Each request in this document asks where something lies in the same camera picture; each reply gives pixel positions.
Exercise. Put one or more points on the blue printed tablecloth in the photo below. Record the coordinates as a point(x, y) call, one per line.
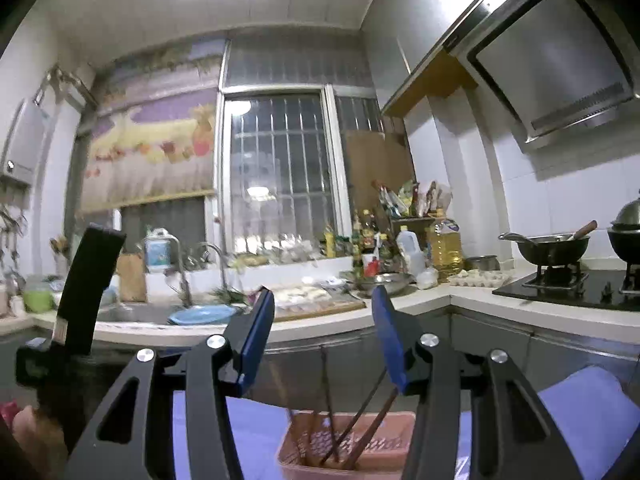
point(590, 410)

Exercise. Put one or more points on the pile of white dumplings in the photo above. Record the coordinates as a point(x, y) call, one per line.
point(300, 294)

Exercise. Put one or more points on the reddish brown chopstick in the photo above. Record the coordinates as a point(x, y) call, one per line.
point(372, 427)

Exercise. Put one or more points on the white water heater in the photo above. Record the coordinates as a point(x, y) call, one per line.
point(22, 140)

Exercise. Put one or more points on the barred window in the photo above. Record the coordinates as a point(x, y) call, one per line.
point(280, 170)

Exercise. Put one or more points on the white plastic jug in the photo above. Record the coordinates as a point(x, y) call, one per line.
point(410, 252)

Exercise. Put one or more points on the thin black chopstick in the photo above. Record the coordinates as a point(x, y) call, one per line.
point(357, 412)

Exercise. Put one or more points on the red spatula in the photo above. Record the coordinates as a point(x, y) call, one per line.
point(371, 266)

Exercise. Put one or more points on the row of sauce bottles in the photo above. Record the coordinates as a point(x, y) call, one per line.
point(370, 240)

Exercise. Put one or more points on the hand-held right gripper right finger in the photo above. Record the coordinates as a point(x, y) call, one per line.
point(390, 342)

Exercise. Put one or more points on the steel pot with lid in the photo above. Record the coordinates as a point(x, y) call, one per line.
point(627, 230)

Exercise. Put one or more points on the brown board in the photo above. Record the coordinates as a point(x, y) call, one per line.
point(131, 277)

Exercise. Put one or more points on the curved steel faucet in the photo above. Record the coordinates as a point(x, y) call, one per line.
point(217, 260)

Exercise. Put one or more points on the wooden cutting board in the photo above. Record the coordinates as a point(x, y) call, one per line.
point(340, 307)

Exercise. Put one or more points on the wall cabinet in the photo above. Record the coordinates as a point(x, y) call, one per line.
point(425, 35)

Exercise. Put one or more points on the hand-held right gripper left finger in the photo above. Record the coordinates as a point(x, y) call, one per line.
point(257, 332)

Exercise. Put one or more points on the small steel pot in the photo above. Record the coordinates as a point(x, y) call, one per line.
point(482, 262)

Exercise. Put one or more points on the steel mixing bowl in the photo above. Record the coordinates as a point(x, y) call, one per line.
point(387, 284)

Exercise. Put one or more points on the dark brown chopstick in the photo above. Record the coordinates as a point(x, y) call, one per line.
point(327, 400)

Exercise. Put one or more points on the black gas stove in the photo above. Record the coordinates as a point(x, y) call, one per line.
point(570, 290)

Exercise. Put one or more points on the printed window blind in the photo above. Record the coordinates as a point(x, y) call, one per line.
point(150, 145)

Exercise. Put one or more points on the yellow bottle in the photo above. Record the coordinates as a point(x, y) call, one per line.
point(330, 242)

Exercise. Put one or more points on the large cooking oil bottle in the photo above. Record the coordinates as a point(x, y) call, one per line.
point(446, 250)

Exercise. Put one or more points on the blue plastic basin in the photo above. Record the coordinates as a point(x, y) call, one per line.
point(202, 316)

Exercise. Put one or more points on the rack of seasoning packets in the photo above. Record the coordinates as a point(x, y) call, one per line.
point(415, 200)

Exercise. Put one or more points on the pink plastic basket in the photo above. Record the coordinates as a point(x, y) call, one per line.
point(300, 467)

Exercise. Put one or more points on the brown cardboard sheet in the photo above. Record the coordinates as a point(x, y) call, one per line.
point(375, 170)

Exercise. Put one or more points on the green plastic container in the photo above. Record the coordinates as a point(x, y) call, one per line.
point(37, 300)

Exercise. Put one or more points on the tray of eggs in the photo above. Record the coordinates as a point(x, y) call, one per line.
point(480, 278)

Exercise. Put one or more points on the steel range hood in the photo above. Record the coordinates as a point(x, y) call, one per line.
point(560, 60)

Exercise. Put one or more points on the utensil holder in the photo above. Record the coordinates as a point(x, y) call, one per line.
point(60, 260)

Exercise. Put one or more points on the person's left hand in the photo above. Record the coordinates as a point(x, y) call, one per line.
point(32, 440)

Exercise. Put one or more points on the tall steel faucet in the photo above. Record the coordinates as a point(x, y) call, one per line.
point(180, 270)

